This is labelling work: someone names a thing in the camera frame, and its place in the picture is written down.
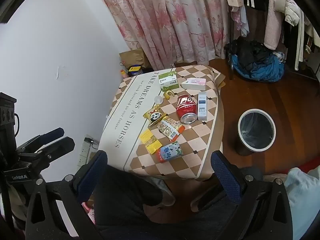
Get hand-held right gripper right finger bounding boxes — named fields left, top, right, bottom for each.
left=211, top=151, right=293, bottom=240

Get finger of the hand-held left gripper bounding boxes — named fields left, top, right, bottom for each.
left=16, top=127, right=64, bottom=153
left=19, top=137, right=75, bottom=162

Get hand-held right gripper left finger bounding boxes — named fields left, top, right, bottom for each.
left=25, top=150, right=108, bottom=240

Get green and white medicine box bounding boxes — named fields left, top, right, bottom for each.
left=158, top=71, right=180, bottom=92

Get white power strip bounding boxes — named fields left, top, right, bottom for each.
left=77, top=135, right=98, bottom=167

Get person's dark pants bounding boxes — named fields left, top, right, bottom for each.
left=92, top=166, right=255, bottom=240

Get blue milk carton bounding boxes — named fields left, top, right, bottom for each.
left=156, top=141, right=184, bottom=164

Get checkered tablecloth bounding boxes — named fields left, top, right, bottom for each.
left=99, top=65, right=225, bottom=180

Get yellow snack packet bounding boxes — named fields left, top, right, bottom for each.
left=139, top=129, right=163, bottom=154

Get blue and white slim box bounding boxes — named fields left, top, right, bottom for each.
left=197, top=92, right=208, bottom=121

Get crumpled snack wrapper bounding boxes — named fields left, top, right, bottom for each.
left=157, top=117, right=185, bottom=142

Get red soda can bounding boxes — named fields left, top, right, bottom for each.
left=176, top=94, right=198, bottom=125

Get light blue cloth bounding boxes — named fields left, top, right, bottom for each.
left=284, top=166, right=320, bottom=240

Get panda print snack packet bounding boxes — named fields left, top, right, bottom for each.
left=143, top=105, right=169, bottom=127

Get pink and white box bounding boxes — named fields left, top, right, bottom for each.
left=181, top=77, right=207, bottom=91

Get jar with blue yellow lid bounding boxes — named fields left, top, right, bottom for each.
left=127, top=65, right=144, bottom=77

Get brown cardboard box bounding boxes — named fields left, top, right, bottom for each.
left=119, top=49, right=150, bottom=72

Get blue cloth pile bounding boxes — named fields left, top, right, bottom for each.
left=231, top=54, right=285, bottom=82

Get light blue hanging garment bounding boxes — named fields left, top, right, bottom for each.
left=231, top=5, right=250, bottom=37

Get cream hanging garment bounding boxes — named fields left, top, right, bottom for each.
left=304, top=25, right=320, bottom=55

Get pink floral curtain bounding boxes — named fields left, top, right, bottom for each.
left=91, top=0, right=233, bottom=72

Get white puffer jacket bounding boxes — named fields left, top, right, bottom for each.
left=274, top=0, right=300, bottom=27

